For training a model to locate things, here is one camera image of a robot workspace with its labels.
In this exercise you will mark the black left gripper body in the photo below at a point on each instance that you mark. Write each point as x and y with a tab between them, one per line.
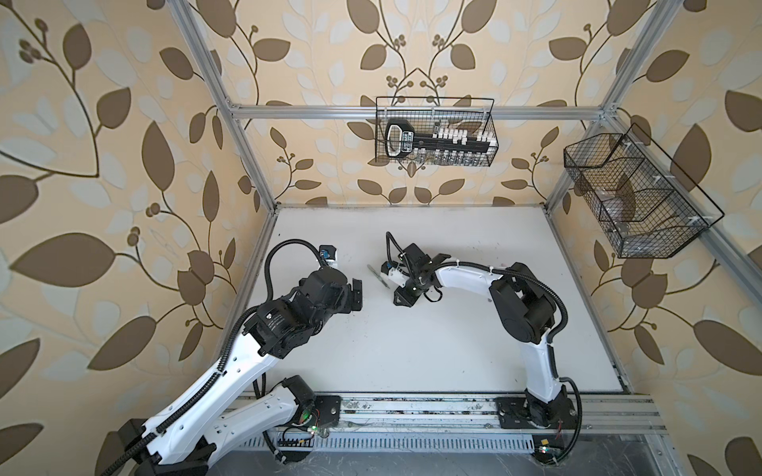
343	303

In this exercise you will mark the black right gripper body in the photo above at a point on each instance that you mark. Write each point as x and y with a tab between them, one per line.
410	293

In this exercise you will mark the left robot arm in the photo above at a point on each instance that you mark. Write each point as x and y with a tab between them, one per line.
199	428

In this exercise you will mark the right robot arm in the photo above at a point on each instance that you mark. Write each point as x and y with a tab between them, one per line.
530	311

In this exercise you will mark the green pen uncapped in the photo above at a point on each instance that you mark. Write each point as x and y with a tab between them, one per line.
378	276

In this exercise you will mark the black tool in basket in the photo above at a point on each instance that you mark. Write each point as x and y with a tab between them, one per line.
401	138

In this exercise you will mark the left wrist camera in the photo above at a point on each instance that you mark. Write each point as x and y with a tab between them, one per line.
328	255

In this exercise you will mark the black wire basket centre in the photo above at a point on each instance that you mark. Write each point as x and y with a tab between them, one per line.
472	113

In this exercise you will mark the black wire basket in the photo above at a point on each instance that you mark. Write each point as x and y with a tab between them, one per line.
472	113
648	203

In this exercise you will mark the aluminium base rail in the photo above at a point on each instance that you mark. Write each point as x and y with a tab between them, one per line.
445	423

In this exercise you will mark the black wire basket right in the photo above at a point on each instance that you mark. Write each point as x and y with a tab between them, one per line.
648	203

